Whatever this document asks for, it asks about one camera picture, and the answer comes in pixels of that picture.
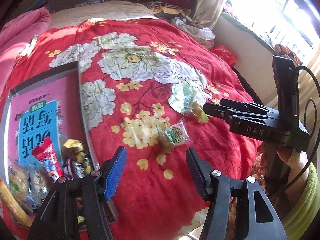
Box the window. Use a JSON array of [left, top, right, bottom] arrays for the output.
[[225, 0, 320, 55]]

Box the blue patterned pillow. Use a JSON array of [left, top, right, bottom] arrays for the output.
[[25, 0, 54, 13]]

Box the yellow snack packet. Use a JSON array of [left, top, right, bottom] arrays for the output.
[[62, 139, 94, 178]]

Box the black cable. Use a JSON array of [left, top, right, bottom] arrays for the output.
[[287, 66, 320, 200]]

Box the red paper bag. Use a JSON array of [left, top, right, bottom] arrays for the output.
[[209, 44, 238, 67]]

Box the pink printed box tray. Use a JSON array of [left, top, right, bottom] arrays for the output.
[[0, 61, 119, 224]]

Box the green windowsill mat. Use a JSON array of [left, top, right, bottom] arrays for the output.
[[221, 11, 280, 55]]

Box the clear packet orange snack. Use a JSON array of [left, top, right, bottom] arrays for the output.
[[0, 179, 32, 227]]

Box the brown plush blanket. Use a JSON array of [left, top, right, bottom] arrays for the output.
[[195, 152, 275, 233]]

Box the pale green snack packet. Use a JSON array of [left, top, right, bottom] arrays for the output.
[[168, 83, 209, 124]]

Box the clear cracker packet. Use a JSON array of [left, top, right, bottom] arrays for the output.
[[7, 160, 50, 214]]

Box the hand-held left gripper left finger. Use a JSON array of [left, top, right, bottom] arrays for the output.
[[26, 146, 128, 240]]

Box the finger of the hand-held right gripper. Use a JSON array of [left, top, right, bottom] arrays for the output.
[[219, 99, 274, 115], [203, 102, 272, 122]]

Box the orange patterned cushion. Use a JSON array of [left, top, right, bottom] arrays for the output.
[[274, 44, 304, 67]]

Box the person's right forearm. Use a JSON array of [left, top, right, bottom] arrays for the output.
[[282, 165, 320, 240]]

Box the white plastic bag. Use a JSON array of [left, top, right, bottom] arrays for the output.
[[171, 16, 215, 40]]

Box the red floral blanket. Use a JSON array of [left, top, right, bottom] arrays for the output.
[[0, 17, 263, 240]]

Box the red snack packet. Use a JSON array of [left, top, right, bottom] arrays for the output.
[[32, 136, 64, 180]]

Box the beige bed sheet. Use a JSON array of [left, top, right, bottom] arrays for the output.
[[49, 0, 158, 30]]

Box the person's right hand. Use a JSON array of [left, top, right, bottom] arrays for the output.
[[277, 146, 310, 180]]

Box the pink quilt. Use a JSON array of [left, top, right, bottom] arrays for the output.
[[0, 7, 52, 98]]

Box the grey patterned pillow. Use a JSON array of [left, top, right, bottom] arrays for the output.
[[72, 0, 103, 8]]

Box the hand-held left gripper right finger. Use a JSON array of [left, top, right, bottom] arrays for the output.
[[185, 147, 288, 240]]

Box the round cake packet green label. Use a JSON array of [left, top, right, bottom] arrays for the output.
[[155, 119, 192, 154]]

